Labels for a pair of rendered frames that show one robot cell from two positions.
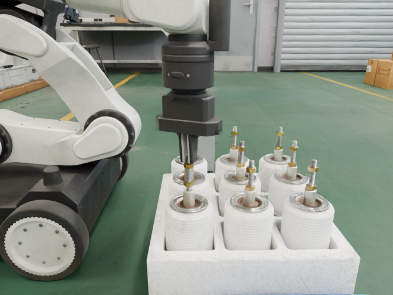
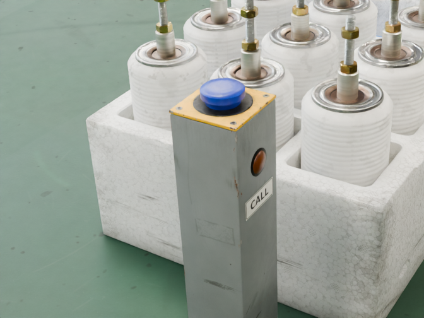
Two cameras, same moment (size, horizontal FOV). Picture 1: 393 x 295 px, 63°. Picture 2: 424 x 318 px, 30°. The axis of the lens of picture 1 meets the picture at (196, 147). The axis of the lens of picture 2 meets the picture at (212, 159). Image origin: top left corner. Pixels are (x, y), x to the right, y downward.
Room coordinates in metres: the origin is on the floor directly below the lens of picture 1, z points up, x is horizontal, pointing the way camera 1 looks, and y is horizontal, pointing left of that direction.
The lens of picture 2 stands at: (1.47, 0.34, 0.65)
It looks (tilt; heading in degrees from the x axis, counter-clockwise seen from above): 32 degrees down; 216
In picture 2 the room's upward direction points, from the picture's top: 3 degrees counter-clockwise
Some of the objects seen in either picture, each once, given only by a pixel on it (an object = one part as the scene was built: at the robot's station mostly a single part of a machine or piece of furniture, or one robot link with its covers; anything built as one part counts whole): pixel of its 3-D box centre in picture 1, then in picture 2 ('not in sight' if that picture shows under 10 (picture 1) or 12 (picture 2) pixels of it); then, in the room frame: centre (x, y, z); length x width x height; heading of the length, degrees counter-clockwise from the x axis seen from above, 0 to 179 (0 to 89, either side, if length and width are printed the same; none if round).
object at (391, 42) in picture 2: (189, 172); (391, 43); (0.67, 0.02, 0.26); 0.02 x 0.02 x 0.03
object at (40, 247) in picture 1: (44, 240); not in sight; (0.65, 0.36, 0.10); 0.20 x 0.05 x 0.20; 91
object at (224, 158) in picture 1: (233, 159); (251, 72); (0.79, -0.10, 0.25); 0.08 x 0.08 x 0.01
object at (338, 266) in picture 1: (237, 237); (299, 147); (0.67, -0.10, 0.09); 0.39 x 0.39 x 0.18; 1
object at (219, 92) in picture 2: not in sight; (223, 96); (0.96, -0.02, 0.32); 0.04 x 0.04 x 0.02
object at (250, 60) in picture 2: (233, 154); (250, 62); (0.79, -0.10, 0.26); 0.02 x 0.02 x 0.03
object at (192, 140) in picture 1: (194, 146); not in sight; (0.55, 0.00, 0.37); 0.03 x 0.02 x 0.06; 157
